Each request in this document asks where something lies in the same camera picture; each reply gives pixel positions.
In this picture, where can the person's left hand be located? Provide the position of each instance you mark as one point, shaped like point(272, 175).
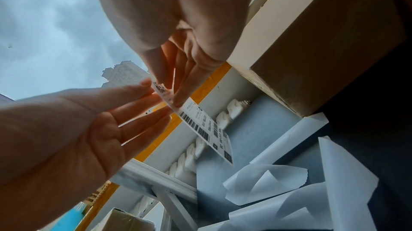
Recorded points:
point(48, 148)

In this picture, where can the person's right hand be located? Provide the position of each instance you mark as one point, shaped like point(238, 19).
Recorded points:
point(170, 8)

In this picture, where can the dented labelled cardboard box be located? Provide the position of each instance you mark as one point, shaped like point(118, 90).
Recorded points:
point(125, 221)

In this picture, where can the shipping label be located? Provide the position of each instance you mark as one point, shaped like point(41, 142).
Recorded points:
point(206, 128)

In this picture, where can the slim brown cardboard box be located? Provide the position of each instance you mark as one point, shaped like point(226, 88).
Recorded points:
point(322, 59)

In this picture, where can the white backing paper strip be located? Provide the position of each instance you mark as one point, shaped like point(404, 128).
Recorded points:
point(289, 138)
point(347, 186)
point(257, 184)
point(273, 214)

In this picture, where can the white radiator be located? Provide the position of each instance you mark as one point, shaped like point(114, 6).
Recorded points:
point(225, 118)

